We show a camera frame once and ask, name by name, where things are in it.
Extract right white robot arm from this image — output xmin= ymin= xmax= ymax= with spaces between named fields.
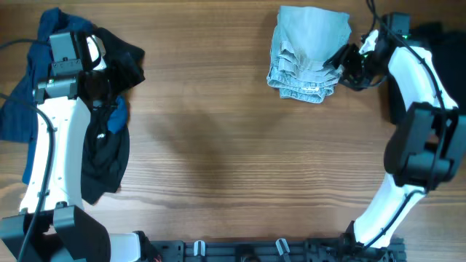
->
xmin=325 ymin=31 xmax=465 ymax=252

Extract blue shirt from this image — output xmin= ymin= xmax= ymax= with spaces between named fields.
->
xmin=0 ymin=7 xmax=128 ymax=185

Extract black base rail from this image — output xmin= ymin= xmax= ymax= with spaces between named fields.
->
xmin=152 ymin=238 xmax=407 ymax=262

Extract light blue denim shorts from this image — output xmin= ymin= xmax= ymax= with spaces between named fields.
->
xmin=266 ymin=6 xmax=352 ymax=103

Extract dark folded garment on right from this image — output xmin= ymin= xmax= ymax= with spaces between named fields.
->
xmin=385 ymin=22 xmax=466 ymax=127

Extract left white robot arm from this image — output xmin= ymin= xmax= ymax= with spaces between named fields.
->
xmin=1 ymin=68 xmax=148 ymax=261

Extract black garment on left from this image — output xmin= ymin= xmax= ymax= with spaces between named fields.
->
xmin=81 ymin=28 xmax=145 ymax=205

